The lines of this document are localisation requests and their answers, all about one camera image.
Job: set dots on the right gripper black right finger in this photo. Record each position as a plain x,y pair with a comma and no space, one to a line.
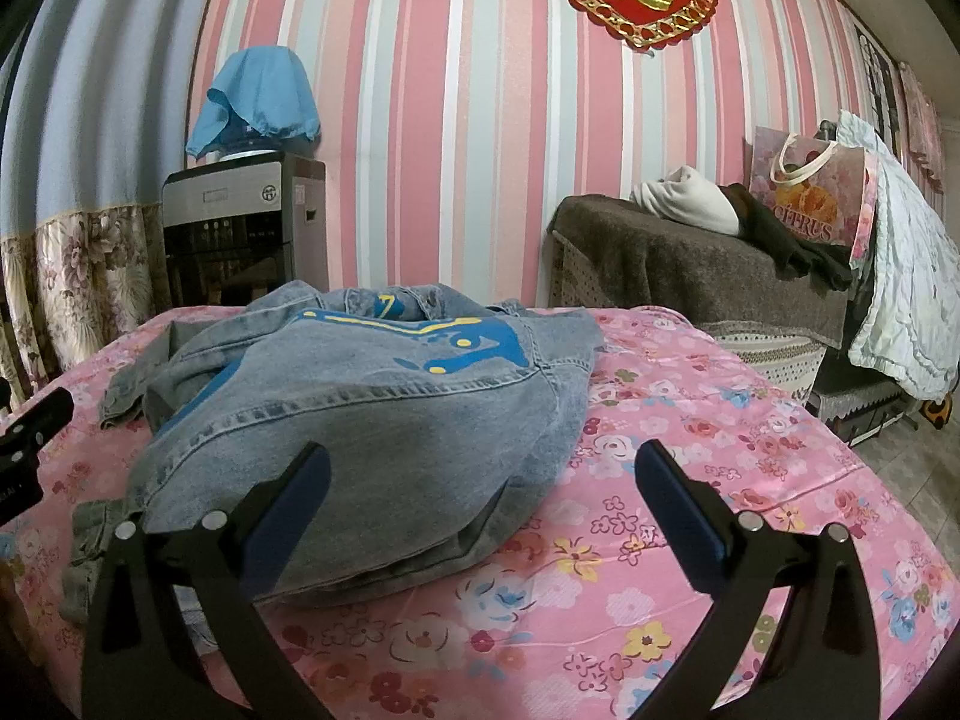
823,659

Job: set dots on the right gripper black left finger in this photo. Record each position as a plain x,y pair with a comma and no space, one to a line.
139,660

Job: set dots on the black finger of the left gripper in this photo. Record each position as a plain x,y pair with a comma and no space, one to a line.
20,487

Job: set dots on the blue denim jacket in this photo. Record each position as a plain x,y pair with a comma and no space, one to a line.
447,423

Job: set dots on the pink floral bed sheet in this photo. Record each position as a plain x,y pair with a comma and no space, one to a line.
583,610

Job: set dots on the patterned sofa cover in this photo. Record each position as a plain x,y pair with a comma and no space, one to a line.
856,403

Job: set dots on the silver black water dispenser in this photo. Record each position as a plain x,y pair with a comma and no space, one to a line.
240,228

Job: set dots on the white quilted blanket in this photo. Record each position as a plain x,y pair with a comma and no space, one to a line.
910,332

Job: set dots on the black garment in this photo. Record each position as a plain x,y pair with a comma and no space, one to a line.
794,257

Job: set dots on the floral blue curtain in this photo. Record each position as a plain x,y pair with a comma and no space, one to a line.
94,107

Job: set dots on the blue cloth cover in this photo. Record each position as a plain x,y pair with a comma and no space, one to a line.
260,99

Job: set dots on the brown blanket covered furniture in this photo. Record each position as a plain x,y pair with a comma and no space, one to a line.
608,253

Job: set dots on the pink floral gift bag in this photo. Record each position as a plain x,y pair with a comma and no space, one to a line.
822,191

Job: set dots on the white folded garment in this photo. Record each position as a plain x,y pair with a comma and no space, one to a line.
687,197

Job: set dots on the pink window curtain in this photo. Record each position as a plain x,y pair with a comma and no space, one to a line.
924,130

